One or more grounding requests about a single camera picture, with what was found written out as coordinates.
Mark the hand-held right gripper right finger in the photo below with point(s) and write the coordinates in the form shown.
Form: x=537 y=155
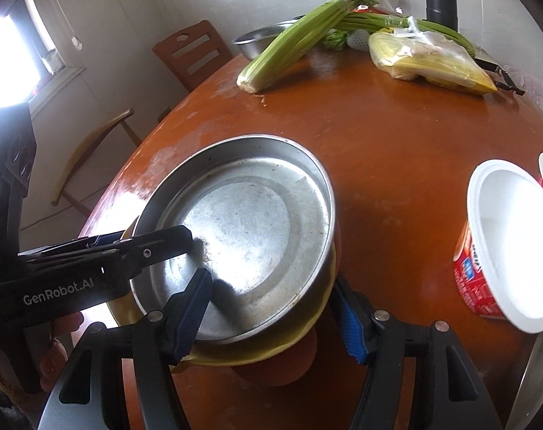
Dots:
x=354 y=336

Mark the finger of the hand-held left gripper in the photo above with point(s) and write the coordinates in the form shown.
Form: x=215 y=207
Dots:
x=74 y=245
x=159 y=246

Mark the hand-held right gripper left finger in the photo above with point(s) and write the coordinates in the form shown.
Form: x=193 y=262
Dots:
x=191 y=318

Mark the yellow shell-shaped plate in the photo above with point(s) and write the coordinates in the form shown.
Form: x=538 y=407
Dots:
x=262 y=350

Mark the pink cartoon-shaped plate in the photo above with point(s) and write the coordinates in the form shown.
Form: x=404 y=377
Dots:
x=276 y=369

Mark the round steel tray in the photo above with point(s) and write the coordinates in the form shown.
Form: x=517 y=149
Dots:
x=253 y=215

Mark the large steel bowl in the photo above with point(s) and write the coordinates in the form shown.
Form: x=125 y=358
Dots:
x=535 y=376

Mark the person's left hand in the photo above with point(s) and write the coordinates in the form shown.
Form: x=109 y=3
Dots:
x=61 y=354

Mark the curved-back wooden chair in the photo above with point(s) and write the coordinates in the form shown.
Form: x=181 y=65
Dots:
x=97 y=132

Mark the window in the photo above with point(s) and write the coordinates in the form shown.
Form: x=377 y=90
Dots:
x=12 y=53

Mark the brown slatted wooden chair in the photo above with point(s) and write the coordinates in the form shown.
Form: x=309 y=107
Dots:
x=209 y=31

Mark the small steel basin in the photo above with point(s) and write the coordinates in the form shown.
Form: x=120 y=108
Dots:
x=258 y=38

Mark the celery bunch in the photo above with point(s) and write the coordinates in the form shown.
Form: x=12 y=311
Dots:
x=294 y=40

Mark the green leafy vegetable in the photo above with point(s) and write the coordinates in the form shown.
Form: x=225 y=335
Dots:
x=334 y=39

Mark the clear bag of yellow food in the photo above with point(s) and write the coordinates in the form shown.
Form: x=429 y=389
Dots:
x=423 y=60

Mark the white foam-netted fruit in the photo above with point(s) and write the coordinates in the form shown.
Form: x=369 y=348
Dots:
x=359 y=40

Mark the black tongs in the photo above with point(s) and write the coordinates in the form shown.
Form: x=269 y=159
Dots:
x=500 y=74

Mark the bundle of thin green stalks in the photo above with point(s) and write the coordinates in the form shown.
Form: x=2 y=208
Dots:
x=374 y=20

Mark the pink garment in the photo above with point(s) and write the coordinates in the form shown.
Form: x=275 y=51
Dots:
x=540 y=85

